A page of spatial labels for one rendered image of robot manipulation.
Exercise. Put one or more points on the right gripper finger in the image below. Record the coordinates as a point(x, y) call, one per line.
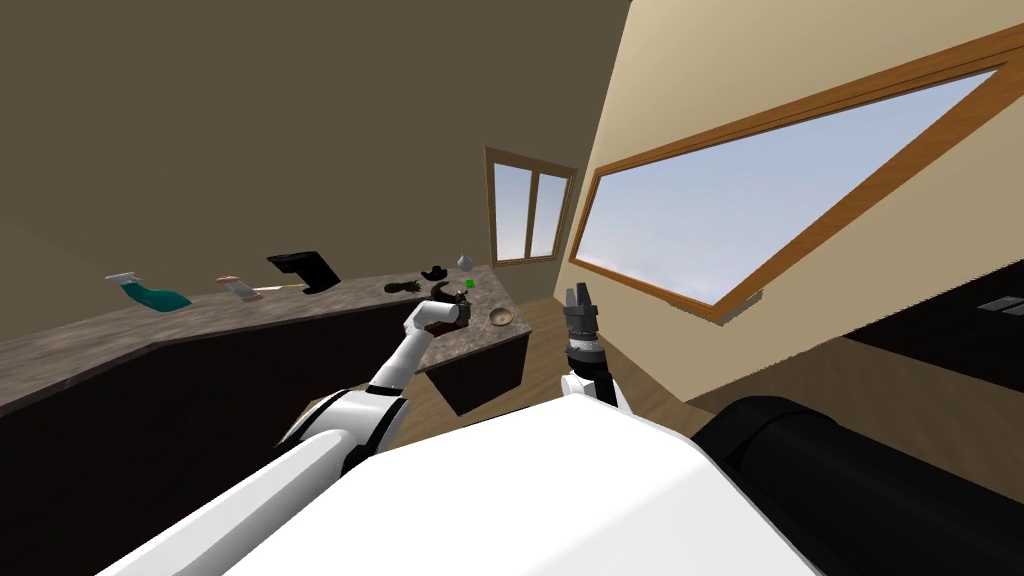
point(571, 298)
point(585, 294)

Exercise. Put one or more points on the small wood-framed window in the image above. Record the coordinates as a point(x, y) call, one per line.
point(528, 212)

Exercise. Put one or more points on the grey vase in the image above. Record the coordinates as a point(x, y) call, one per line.
point(465, 262)

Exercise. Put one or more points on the dark pineapple-shaped object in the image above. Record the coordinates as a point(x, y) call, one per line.
point(402, 287)

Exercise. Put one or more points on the pink and white bottle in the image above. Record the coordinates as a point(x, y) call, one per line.
point(238, 288)

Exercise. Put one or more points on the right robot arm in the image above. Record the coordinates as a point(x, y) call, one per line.
point(848, 496)

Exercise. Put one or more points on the teal spray bottle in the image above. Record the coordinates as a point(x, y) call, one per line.
point(156, 296)

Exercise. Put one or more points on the large wood-framed window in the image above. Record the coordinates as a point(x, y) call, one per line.
point(760, 192)

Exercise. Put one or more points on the brown bowl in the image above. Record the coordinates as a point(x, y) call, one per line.
point(501, 317)

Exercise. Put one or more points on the black cabinet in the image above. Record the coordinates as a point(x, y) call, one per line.
point(952, 336)

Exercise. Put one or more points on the black box appliance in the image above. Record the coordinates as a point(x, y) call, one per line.
point(308, 270)

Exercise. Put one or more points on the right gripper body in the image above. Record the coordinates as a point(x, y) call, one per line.
point(582, 323)

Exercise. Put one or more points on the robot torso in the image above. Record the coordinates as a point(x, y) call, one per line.
point(520, 496)

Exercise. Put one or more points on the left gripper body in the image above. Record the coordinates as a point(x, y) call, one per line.
point(453, 312)

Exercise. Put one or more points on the yellow pencil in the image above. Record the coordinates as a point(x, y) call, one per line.
point(280, 286)

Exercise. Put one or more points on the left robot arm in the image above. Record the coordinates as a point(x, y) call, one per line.
point(344, 420)

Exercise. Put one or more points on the small black object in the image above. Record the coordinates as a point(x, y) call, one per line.
point(435, 274)

